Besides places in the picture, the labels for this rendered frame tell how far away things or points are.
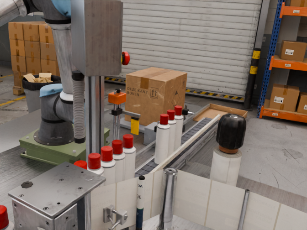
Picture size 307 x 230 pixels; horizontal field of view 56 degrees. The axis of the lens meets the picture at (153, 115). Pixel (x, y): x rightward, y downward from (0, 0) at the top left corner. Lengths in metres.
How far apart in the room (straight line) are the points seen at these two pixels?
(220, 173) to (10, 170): 0.81
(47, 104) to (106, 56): 0.52
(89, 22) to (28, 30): 4.18
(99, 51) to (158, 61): 4.75
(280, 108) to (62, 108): 3.90
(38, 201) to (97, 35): 0.41
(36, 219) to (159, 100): 1.09
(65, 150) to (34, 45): 3.73
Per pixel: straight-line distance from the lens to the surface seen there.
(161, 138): 1.11
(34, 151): 1.32
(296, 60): 4.57
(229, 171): 0.91
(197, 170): 1.16
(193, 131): 1.52
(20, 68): 5.13
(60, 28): 1.02
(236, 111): 2.02
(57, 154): 1.25
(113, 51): 0.77
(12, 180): 1.22
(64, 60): 1.06
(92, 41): 0.75
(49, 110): 1.24
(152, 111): 1.56
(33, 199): 0.55
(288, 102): 4.68
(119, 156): 0.87
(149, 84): 1.53
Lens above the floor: 1.46
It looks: 20 degrees down
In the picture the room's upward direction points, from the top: 4 degrees clockwise
